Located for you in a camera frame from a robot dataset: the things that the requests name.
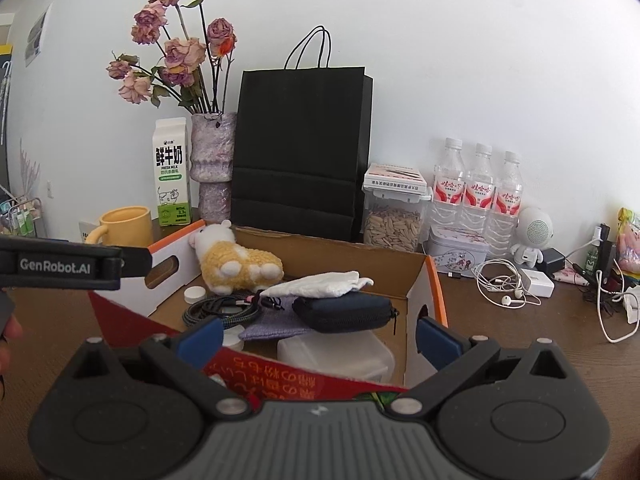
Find white charger block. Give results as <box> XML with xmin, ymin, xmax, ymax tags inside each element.
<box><xmin>517</xmin><ymin>267</ymin><xmax>556</xmax><ymax>298</ymax></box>

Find white printed tin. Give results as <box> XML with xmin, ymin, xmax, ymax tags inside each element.
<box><xmin>427</xmin><ymin>225</ymin><xmax>491</xmax><ymax>275</ymax></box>

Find translucent plastic container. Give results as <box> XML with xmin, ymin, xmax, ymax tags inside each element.
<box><xmin>276</xmin><ymin>329</ymin><xmax>396</xmax><ymax>386</ymax></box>

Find white robot speaker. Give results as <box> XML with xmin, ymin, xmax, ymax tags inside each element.
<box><xmin>510</xmin><ymin>206</ymin><xmax>555</xmax><ymax>268</ymax></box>

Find purple wall decal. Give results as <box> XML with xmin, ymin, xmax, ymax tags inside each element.
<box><xmin>17</xmin><ymin>137</ymin><xmax>43</xmax><ymax>196</ymax></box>

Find red cardboard box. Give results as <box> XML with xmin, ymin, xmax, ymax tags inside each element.
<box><xmin>87</xmin><ymin>218</ymin><xmax>449</xmax><ymax>401</ymax></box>

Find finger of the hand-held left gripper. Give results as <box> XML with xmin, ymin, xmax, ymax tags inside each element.
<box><xmin>120</xmin><ymin>245</ymin><xmax>154</xmax><ymax>279</ymax></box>

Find white cloth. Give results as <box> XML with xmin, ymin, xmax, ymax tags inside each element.
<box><xmin>260</xmin><ymin>271</ymin><xmax>375</xmax><ymax>299</ymax></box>

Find pink patterned case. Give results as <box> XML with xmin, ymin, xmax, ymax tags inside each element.
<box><xmin>552</xmin><ymin>267</ymin><xmax>596</xmax><ymax>287</ymax></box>

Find yellow pink snack packet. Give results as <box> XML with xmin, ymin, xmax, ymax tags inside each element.
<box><xmin>615</xmin><ymin>207</ymin><xmax>640</xmax><ymax>276</ymax></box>

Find purple burlap drawstring pouch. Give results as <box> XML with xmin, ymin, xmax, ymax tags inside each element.
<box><xmin>237</xmin><ymin>305</ymin><xmax>313</xmax><ymax>342</ymax></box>

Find wire storage cart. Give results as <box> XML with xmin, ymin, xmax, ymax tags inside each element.
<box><xmin>0</xmin><ymin>195</ymin><xmax>43</xmax><ymax>238</ymax></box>

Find black power adapter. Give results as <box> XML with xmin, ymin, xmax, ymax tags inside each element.
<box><xmin>542</xmin><ymin>247</ymin><xmax>566</xmax><ymax>273</ymax></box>

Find person's left hand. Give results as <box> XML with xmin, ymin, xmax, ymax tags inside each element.
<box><xmin>0</xmin><ymin>316</ymin><xmax>24</xmax><ymax>401</ymax></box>

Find black stand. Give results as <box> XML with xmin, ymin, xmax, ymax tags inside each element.
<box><xmin>582</xmin><ymin>224</ymin><xmax>618</xmax><ymax>311</ymax></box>

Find white green milk carton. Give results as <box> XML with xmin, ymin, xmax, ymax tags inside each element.
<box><xmin>152</xmin><ymin>116</ymin><xmax>192</xmax><ymax>227</ymax></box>

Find clear water bottle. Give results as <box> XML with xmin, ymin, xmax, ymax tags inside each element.
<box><xmin>490</xmin><ymin>150</ymin><xmax>523</xmax><ymax>246</ymax></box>
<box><xmin>432</xmin><ymin>137</ymin><xmax>468</xmax><ymax>233</ymax></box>
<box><xmin>462</xmin><ymin>143</ymin><xmax>497</xmax><ymax>236</ymax></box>

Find yellow mug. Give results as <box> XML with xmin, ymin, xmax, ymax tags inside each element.
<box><xmin>85</xmin><ymin>205</ymin><xmax>154</xmax><ymax>247</ymax></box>

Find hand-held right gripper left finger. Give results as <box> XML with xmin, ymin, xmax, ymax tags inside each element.
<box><xmin>67</xmin><ymin>316</ymin><xmax>253</xmax><ymax>423</ymax></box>

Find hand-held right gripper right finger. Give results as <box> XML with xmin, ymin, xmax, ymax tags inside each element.
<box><xmin>385</xmin><ymin>316</ymin><xmax>568</xmax><ymax>423</ymax></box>

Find clear seed container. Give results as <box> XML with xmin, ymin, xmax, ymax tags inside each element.
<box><xmin>362</xmin><ymin>162</ymin><xmax>433</xmax><ymax>253</ymax></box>

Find grey cabinet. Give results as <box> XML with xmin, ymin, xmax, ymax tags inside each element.
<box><xmin>0</xmin><ymin>12</ymin><xmax>15</xmax><ymax>196</ymax></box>

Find white wired earphones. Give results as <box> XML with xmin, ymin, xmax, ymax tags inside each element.
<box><xmin>472</xmin><ymin>258</ymin><xmax>543</xmax><ymax>308</ymax></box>

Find navy zip case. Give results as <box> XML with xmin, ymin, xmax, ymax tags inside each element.
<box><xmin>291</xmin><ymin>291</ymin><xmax>401</xmax><ymax>335</ymax></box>

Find dried pink roses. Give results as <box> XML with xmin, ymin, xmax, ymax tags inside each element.
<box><xmin>106</xmin><ymin>0</ymin><xmax>238</xmax><ymax>116</ymax></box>

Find white power plug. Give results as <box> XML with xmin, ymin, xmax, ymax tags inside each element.
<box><xmin>622</xmin><ymin>285</ymin><xmax>640</xmax><ymax>325</ymax></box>

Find yellow white plush sheep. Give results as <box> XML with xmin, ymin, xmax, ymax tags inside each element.
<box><xmin>188</xmin><ymin>220</ymin><xmax>285</xmax><ymax>295</ymax></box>

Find purple textured vase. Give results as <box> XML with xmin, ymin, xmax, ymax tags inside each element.
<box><xmin>189</xmin><ymin>112</ymin><xmax>238</xmax><ymax>225</ymax></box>

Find black paper bag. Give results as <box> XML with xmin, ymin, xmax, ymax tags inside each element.
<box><xmin>231</xmin><ymin>25</ymin><xmax>375</xmax><ymax>243</ymax></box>

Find black braided cable bundle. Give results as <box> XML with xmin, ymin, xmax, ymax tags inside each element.
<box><xmin>182</xmin><ymin>294</ymin><xmax>296</xmax><ymax>328</ymax></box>

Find wall poster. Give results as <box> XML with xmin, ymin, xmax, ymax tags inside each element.
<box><xmin>24</xmin><ymin>2</ymin><xmax>53</xmax><ymax>68</ymax></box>

